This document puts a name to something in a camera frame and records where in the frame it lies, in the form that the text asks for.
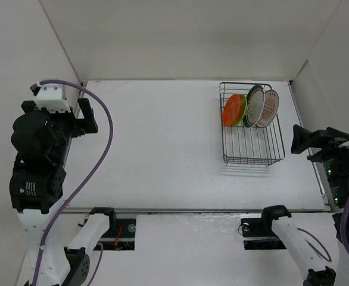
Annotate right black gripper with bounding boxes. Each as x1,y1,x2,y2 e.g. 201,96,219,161
292,122,349,206

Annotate white plate orange sunburst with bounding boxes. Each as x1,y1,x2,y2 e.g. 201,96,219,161
256,89,279,128

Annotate white plate teal rim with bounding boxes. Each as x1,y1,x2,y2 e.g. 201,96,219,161
243,85,265,128

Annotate green plastic plate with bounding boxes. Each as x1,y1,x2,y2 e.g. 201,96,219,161
232,94,248,126

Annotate orange plastic plate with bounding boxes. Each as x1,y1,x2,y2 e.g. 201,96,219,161
222,94,242,126

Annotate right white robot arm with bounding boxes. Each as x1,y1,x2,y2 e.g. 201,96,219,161
259,125,349,285

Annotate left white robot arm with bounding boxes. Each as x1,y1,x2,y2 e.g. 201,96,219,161
9,98,117,285

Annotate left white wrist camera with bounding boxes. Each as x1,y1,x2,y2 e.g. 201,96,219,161
30,83,70,114

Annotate dark wire dish rack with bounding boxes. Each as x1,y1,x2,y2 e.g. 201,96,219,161
219,82,286,166

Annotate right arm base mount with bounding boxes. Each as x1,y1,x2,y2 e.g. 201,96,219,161
238,217,286,250

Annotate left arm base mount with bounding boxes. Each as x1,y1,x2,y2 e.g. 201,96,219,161
99,218,136,251

